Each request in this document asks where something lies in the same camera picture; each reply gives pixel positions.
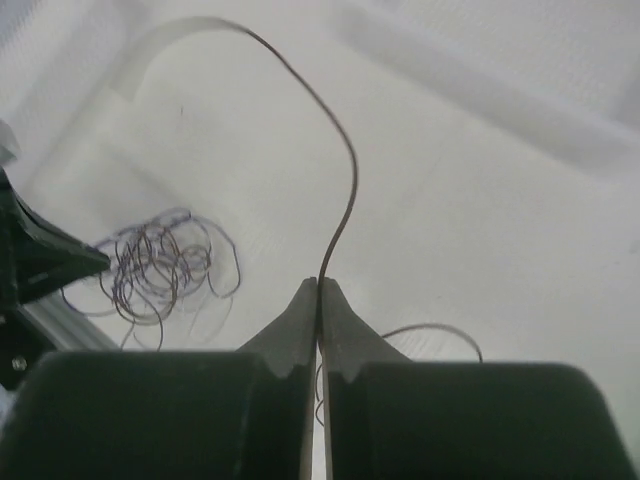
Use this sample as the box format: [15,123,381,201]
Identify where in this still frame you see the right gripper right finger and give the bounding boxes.
[318,279,637,479]

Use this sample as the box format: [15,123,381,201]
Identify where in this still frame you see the brown thin cable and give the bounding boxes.
[179,14,484,431]

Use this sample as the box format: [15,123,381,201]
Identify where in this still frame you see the white basket at back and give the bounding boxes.
[1,1,639,220]

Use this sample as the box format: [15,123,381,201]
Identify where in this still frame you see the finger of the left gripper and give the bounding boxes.
[1,173,110,305]

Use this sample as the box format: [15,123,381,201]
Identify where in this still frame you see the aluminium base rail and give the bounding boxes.
[18,295,119,351]

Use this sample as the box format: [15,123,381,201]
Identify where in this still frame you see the purple cable bundle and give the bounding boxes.
[59,207,242,351]

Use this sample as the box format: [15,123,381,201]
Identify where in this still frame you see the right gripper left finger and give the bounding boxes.
[1,278,317,479]

